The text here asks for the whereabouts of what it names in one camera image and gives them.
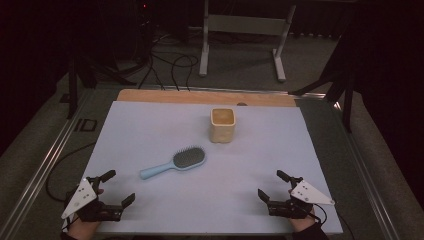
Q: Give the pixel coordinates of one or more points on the light blue hairbrush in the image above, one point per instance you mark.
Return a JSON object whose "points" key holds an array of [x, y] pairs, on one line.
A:
{"points": [[188, 158]]}

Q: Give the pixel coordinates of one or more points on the person's right hand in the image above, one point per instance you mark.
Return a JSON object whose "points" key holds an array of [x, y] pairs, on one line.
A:
{"points": [[302, 224]]}

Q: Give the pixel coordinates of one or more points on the person's left hand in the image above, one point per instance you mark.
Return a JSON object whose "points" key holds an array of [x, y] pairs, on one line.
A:
{"points": [[83, 230]]}

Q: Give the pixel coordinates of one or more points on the black tripod stand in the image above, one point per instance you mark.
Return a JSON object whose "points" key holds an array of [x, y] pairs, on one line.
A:
{"points": [[72, 86]]}

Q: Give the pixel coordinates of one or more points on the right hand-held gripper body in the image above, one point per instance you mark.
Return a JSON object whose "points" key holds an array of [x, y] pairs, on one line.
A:
{"points": [[290, 209]]}

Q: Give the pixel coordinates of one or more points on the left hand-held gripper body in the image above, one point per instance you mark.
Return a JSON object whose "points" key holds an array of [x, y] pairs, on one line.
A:
{"points": [[100, 210]]}

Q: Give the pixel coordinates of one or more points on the white table mat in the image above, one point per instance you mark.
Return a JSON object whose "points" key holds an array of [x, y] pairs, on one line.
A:
{"points": [[166, 133]]}

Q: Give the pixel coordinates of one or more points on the white metal stand frame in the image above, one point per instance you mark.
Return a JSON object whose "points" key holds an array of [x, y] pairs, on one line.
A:
{"points": [[246, 25]]}

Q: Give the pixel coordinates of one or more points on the beige square cup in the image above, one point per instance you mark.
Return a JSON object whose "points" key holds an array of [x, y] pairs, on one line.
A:
{"points": [[222, 131]]}

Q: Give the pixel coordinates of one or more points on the black angled stand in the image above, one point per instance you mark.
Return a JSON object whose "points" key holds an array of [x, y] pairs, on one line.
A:
{"points": [[346, 93]]}

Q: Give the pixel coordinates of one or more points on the metal floor rail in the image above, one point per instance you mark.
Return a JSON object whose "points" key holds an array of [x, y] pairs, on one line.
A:
{"points": [[370, 186], [43, 170]]}

